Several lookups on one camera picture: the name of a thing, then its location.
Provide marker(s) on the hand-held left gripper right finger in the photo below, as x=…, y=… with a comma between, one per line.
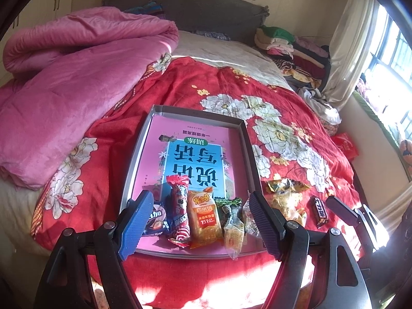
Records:
x=262, y=225

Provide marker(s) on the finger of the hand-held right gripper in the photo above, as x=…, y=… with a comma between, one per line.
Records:
x=344, y=214

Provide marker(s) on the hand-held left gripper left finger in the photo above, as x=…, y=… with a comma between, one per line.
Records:
x=135, y=228

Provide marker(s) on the crinkled clear snack packet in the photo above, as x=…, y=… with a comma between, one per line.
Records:
x=251, y=214

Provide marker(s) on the purple cookie packet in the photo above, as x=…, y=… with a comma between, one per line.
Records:
x=157, y=220

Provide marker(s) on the dark chocolate bar packet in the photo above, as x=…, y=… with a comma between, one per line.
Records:
x=319, y=210

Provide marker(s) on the yellow snack packet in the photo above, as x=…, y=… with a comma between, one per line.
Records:
x=286, y=206

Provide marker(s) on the clear pastry packet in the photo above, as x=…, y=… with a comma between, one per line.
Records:
x=234, y=239

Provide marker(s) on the green and black snack packet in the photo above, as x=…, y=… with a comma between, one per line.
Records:
x=230, y=210

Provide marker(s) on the yellow-green snack packet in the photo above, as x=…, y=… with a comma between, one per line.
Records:
x=285, y=185

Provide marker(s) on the red striped snack packet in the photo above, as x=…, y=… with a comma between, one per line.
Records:
x=178, y=206

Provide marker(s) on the orange rice cracker packet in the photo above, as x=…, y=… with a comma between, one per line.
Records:
x=204, y=222

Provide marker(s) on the silver metal tray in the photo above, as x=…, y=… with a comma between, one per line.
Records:
x=193, y=111

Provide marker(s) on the red plastic bag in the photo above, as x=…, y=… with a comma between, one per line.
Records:
x=346, y=144

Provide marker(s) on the pink and blue book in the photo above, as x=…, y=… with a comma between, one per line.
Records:
x=193, y=164

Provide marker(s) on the floral fabric bag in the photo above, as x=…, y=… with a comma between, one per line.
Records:
x=331, y=127

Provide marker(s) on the grey cloth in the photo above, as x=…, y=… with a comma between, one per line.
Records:
x=318, y=103

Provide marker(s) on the red floral blanket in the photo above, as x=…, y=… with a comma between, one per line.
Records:
x=289, y=112

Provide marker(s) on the pile of colourful clothes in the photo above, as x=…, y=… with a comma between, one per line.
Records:
x=363, y=85

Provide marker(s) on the window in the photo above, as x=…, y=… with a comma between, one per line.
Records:
x=392, y=70

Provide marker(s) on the pink quilt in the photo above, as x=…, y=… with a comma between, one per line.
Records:
x=70, y=87

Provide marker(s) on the cream curtain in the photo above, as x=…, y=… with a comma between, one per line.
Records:
x=350, y=45

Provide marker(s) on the stack of folded clothes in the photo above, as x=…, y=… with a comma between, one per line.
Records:
x=289, y=51

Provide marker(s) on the beige bed sheet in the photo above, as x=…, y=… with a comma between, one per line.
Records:
x=231, y=54

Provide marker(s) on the dark patterned cloth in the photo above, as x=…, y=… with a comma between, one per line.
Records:
x=210, y=35

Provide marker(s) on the grey padded headboard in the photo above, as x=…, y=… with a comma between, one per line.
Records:
x=199, y=16

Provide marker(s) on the blue and purple pillow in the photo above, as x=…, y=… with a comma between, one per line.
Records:
x=146, y=9

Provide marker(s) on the cream wardrobe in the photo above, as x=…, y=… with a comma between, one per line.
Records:
x=38, y=6

